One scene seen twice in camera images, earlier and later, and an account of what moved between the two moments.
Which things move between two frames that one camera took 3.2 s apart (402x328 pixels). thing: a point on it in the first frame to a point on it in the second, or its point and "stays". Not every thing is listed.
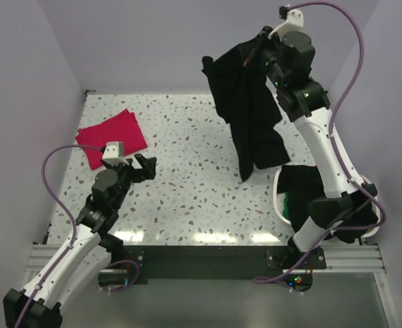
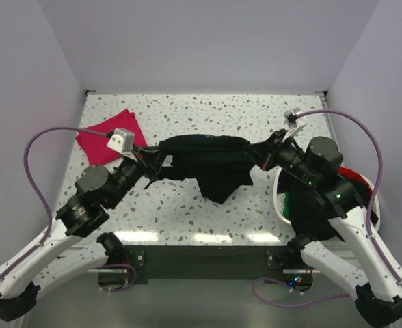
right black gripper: x=263 y=42 to x=266 y=152
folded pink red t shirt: x=123 y=128 stays
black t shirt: x=245 y=96 to x=219 y=164
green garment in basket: x=286 y=206 stays
